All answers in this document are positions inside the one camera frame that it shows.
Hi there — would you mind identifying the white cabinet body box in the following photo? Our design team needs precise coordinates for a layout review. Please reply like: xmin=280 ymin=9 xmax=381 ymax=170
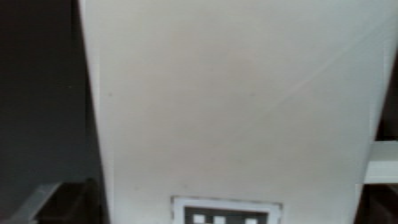
xmin=365 ymin=141 xmax=398 ymax=184

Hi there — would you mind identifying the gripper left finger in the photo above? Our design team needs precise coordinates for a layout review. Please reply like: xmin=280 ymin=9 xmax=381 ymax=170
xmin=6 ymin=179 xmax=98 ymax=224

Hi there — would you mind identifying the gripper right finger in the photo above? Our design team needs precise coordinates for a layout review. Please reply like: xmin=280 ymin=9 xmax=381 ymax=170
xmin=354 ymin=184 xmax=398 ymax=224

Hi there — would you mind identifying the white cabinet top block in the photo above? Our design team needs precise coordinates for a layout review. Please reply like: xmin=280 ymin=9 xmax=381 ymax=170
xmin=81 ymin=0 xmax=398 ymax=224

